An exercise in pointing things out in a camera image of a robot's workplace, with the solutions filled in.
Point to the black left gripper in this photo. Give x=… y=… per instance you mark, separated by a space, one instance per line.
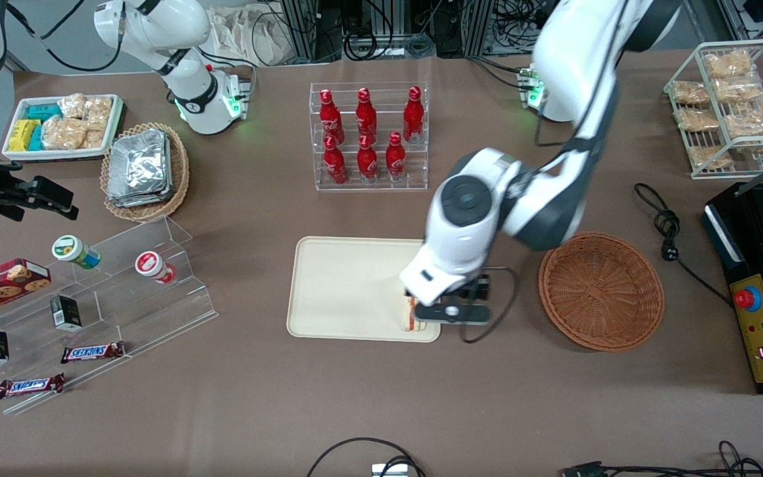
x=480 y=287

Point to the triangular sandwich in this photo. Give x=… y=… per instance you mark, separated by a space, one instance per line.
x=408 y=317

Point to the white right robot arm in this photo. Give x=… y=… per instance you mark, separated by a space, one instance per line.
x=176 y=46

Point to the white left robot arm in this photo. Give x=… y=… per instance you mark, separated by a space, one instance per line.
x=467 y=199

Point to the white rectangular snack tray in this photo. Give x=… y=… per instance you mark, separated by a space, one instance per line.
x=57 y=154

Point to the beige plastic tray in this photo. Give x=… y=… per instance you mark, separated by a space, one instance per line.
x=348 y=290

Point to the oval light wicker basket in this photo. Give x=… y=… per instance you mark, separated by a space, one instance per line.
x=179 y=172

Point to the round brown wicker basket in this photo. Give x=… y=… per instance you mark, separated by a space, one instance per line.
x=600 y=291

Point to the green lid yogurt cup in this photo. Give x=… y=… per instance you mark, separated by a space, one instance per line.
x=73 y=252

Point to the teal snack pack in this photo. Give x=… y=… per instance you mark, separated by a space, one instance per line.
x=44 y=112
x=36 y=138

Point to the yellow snack pack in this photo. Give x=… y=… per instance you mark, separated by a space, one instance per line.
x=22 y=134

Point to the clear rice cracker pack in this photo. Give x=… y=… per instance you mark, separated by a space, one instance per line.
x=99 y=112
x=72 y=106
x=63 y=134
x=94 y=139

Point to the clear acrylic bottle rack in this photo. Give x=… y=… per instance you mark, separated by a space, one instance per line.
x=414 y=175

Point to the silver foil pack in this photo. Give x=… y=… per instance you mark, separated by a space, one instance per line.
x=156 y=200
x=140 y=162

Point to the red cola bottle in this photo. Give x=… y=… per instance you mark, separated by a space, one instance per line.
x=335 y=162
x=330 y=118
x=365 y=114
x=367 y=161
x=412 y=116
x=395 y=159

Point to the red lid yogurt cup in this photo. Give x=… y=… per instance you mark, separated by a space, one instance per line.
x=153 y=266

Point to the clear acrylic step stand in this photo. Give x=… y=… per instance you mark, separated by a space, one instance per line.
x=130 y=311

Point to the Snickers chocolate bar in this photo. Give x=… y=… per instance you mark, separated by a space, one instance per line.
x=29 y=385
x=92 y=352

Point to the beige cloth bag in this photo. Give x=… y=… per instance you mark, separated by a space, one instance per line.
x=249 y=36

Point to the clear bagged pastry pack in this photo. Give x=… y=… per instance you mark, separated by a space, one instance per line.
x=752 y=119
x=696 y=119
x=689 y=93
x=726 y=64
x=738 y=90
x=709 y=157

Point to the black appliance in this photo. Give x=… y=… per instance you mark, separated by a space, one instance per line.
x=746 y=225

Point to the yellow emergency stop panel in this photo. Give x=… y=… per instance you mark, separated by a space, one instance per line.
x=762 y=338

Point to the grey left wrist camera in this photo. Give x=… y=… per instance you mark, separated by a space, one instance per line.
x=464 y=314

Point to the aluminium frame post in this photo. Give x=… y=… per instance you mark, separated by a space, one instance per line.
x=302 y=30
x=481 y=26

